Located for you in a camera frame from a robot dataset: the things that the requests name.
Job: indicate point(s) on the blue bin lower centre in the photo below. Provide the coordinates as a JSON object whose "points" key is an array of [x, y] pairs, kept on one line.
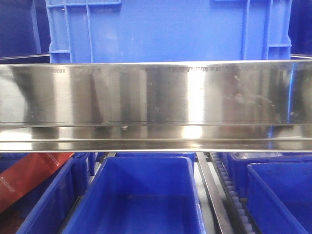
{"points": [[140, 195]]}

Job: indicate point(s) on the blue bin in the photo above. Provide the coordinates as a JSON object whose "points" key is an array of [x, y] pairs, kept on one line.
{"points": [[140, 195], [280, 197], [44, 209]]}

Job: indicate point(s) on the large blue crate upper shelf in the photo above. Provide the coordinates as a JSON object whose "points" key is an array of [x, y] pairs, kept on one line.
{"points": [[101, 31]]}

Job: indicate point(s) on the blue bin lower right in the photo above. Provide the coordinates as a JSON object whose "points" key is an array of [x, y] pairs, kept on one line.
{"points": [[280, 197]]}

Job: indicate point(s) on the blue bin lower left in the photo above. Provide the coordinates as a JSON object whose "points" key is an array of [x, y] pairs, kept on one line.
{"points": [[44, 209]]}

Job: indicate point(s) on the red flat package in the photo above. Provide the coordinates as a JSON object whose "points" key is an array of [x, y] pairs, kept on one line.
{"points": [[27, 174]]}

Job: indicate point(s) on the stainless steel shelf rail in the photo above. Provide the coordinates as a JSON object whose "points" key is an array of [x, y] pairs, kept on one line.
{"points": [[244, 106]]}

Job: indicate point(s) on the roller track rail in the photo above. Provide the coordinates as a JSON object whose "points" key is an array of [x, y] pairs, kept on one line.
{"points": [[223, 211]]}

